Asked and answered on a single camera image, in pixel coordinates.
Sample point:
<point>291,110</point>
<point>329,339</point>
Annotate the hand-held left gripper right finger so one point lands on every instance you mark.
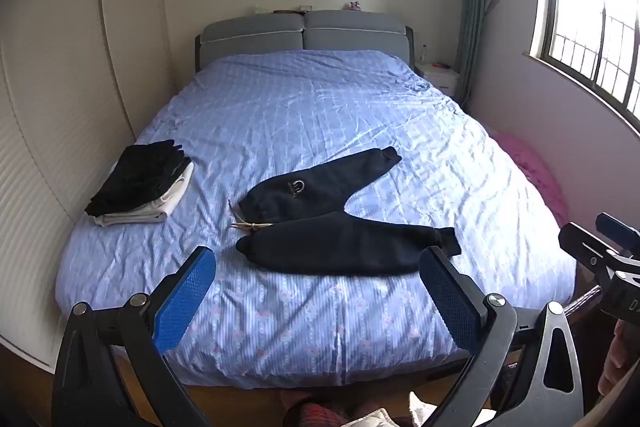
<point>448,304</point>

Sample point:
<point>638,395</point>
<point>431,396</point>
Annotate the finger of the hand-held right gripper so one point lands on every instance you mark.
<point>617,227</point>
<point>585,247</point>

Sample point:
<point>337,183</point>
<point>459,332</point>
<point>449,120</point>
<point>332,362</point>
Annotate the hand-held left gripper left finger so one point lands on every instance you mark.
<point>184,304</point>

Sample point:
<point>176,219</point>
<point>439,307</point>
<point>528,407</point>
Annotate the dark navy pants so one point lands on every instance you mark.
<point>325,249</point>

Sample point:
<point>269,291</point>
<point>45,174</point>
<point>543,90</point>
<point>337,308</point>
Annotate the person's right hand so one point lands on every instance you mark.
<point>622,357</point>

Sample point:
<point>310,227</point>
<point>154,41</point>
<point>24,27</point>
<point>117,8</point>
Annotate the pink cloth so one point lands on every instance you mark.
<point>535,172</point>

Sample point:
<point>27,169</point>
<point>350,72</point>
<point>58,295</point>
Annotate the white folded cloth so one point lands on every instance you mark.
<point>170,202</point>

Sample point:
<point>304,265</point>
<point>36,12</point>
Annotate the black folded clothes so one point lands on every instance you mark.
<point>132,179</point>

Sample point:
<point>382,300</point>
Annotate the white quilted cloth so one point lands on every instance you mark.
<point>372,418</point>

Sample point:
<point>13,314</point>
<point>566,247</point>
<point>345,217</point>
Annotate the red plaid cloth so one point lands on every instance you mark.
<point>320,414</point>

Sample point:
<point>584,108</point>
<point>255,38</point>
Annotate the white nightstand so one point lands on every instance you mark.
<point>440,79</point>

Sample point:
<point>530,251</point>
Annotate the bed with blue sheet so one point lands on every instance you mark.
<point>310,117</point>

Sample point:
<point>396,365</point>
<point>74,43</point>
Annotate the small red item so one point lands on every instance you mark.
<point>442,65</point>

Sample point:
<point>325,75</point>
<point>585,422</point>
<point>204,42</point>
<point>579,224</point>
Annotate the clear plastic bottle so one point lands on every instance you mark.
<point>425,54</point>

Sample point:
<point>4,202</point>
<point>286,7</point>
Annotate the white ribbed wardrobe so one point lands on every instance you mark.
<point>65,82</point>

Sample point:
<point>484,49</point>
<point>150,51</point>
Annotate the green curtain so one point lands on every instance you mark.
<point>475,7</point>

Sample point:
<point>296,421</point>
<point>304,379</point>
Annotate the grey headboard cushion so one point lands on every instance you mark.
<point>250,38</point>

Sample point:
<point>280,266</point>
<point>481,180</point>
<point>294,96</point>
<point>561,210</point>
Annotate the grey pillows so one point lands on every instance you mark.
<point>352,32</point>

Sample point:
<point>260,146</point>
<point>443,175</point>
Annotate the small pink toy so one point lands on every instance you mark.
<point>354,5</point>

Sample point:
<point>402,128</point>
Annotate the flat book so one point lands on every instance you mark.
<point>292,9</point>

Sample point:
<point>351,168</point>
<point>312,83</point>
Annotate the window with dark frame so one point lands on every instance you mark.
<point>590,7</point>

